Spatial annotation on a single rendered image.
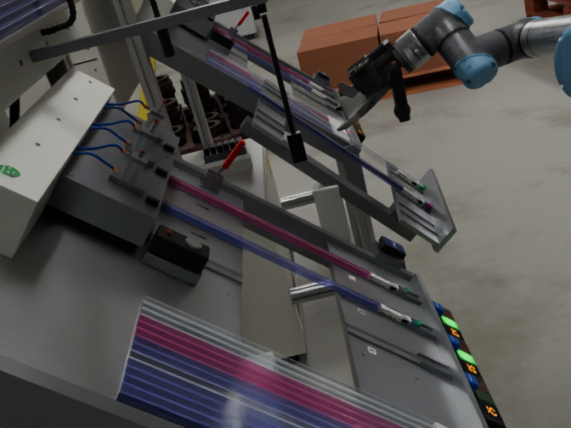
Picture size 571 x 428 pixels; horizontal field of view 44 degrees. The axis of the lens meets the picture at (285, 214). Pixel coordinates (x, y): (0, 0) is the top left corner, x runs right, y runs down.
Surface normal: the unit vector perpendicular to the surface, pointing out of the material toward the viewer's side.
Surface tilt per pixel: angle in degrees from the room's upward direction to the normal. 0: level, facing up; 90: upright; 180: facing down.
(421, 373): 43
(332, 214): 90
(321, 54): 90
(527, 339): 0
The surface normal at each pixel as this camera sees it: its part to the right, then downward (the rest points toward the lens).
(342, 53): -0.12, 0.44
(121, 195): 0.49, -0.80
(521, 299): -0.24, -0.88
